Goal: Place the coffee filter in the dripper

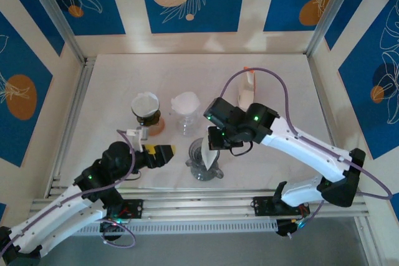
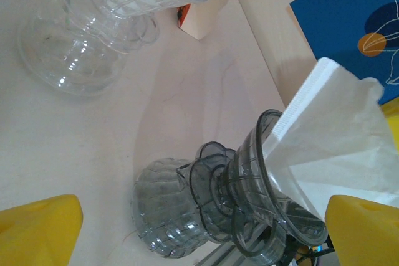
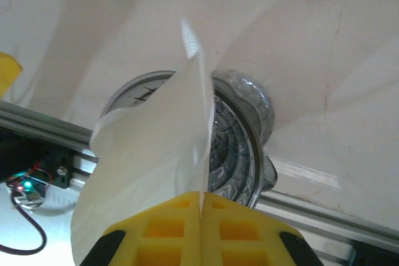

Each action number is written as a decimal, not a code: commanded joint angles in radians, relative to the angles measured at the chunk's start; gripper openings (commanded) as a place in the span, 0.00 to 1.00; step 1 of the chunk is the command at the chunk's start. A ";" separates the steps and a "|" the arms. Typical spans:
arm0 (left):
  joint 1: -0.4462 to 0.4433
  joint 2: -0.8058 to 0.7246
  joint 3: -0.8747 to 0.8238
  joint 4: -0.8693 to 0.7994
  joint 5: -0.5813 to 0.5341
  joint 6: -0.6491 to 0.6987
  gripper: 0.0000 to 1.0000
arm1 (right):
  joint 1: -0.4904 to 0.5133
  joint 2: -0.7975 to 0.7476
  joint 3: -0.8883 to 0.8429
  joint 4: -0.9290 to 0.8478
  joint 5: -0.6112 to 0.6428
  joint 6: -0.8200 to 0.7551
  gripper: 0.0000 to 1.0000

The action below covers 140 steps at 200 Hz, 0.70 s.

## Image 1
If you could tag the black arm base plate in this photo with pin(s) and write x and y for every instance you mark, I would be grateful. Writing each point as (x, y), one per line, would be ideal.
(262, 206)
(134, 208)

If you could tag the black controller box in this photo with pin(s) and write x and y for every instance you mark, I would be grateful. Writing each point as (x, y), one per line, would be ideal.
(112, 230)
(285, 227)

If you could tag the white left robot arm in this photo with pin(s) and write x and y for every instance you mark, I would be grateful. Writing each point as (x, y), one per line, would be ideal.
(62, 210)

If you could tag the aluminium frame post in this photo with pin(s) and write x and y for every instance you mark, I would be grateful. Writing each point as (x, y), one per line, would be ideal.
(53, 7)
(333, 4)

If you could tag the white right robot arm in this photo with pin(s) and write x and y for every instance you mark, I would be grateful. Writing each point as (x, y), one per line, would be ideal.
(305, 150)

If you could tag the aluminium frame rail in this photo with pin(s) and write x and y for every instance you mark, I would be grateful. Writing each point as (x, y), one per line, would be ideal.
(202, 203)

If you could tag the orange filter holder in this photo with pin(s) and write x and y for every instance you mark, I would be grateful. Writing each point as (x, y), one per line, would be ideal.
(247, 68)

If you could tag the aluminium side rail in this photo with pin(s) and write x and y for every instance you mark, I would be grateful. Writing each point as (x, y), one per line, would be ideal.
(315, 76)
(78, 97)

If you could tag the clear glass coffee server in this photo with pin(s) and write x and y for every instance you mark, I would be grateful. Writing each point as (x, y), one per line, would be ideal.
(187, 129)

